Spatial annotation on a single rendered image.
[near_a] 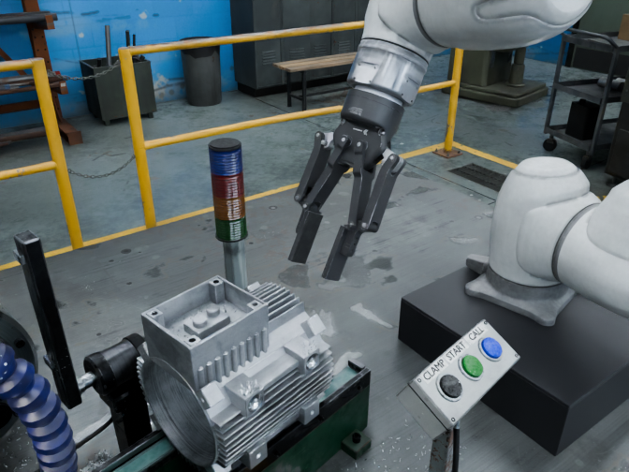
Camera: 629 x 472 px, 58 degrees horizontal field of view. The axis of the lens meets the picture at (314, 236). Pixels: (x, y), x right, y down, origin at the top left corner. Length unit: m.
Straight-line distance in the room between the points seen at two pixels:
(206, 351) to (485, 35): 0.45
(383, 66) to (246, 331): 0.36
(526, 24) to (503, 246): 0.60
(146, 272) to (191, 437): 0.72
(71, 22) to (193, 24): 1.15
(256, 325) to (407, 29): 0.39
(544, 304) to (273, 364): 0.59
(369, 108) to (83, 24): 5.16
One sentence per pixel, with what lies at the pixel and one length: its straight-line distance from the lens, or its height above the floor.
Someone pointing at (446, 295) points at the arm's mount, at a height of 0.91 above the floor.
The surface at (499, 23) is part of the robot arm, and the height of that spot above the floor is 1.48.
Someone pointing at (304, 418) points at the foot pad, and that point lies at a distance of 0.82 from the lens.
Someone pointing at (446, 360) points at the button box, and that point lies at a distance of 0.76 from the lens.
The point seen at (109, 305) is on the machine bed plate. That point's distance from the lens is 1.39.
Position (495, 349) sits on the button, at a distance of 0.80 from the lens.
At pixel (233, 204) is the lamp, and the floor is 1.11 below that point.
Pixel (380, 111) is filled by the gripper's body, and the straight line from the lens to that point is 0.71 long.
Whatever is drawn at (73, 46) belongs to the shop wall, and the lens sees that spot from 5.77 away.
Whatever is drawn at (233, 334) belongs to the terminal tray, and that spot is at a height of 1.13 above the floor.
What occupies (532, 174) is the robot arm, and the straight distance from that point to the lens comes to 1.08.
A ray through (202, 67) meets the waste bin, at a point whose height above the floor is 0.37.
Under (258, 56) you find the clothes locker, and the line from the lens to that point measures 5.98.
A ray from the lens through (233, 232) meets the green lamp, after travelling 1.10.
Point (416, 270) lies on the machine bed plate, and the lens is 1.46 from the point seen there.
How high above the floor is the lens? 1.56
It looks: 28 degrees down
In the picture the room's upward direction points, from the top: straight up
